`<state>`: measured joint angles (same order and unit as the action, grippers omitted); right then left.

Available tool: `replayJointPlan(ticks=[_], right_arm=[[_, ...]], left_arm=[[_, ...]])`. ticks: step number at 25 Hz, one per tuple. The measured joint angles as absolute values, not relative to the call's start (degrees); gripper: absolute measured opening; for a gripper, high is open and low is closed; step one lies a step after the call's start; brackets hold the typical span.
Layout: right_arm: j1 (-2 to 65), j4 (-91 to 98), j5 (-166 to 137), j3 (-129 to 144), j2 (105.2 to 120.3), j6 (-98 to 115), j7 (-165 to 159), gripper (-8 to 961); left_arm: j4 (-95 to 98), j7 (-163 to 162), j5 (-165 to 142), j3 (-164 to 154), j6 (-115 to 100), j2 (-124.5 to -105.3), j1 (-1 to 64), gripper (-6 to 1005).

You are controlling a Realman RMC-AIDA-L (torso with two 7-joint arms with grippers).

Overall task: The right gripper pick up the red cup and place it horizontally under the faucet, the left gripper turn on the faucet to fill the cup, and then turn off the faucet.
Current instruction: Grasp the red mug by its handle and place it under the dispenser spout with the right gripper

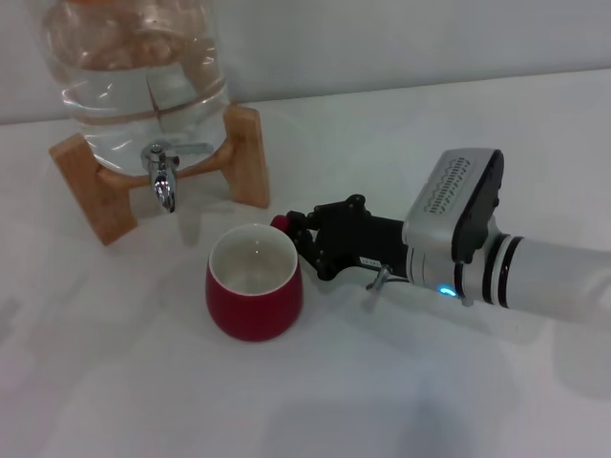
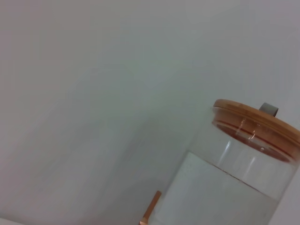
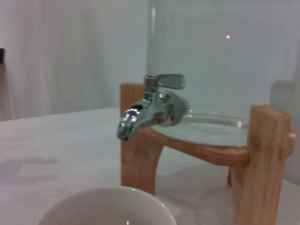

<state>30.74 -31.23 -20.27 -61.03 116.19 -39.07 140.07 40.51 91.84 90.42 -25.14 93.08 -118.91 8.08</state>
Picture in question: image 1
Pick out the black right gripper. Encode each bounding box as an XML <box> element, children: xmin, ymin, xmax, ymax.
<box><xmin>284</xmin><ymin>194</ymin><xmax>411</xmax><ymax>283</ymax></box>

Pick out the red ceramic cup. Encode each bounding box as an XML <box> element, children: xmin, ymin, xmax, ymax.
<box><xmin>204</xmin><ymin>214</ymin><xmax>306</xmax><ymax>344</ymax></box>

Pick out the chrome faucet tap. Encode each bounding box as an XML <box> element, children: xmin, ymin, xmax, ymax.
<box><xmin>139</xmin><ymin>140</ymin><xmax>214</xmax><ymax>214</ymax></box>

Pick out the wooden dispenser stand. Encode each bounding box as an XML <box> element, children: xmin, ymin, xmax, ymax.
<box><xmin>47</xmin><ymin>103</ymin><xmax>271</xmax><ymax>247</ymax></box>

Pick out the glass water dispenser jar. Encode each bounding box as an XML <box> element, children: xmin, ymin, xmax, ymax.
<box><xmin>35</xmin><ymin>0</ymin><xmax>234</xmax><ymax>178</ymax></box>

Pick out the grey gripper cable connector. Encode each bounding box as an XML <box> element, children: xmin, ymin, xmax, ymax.
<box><xmin>366</xmin><ymin>264</ymin><xmax>411</xmax><ymax>293</ymax></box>

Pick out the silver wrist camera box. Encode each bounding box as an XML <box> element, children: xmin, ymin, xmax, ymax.
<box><xmin>401</xmin><ymin>148</ymin><xmax>506</xmax><ymax>266</ymax></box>

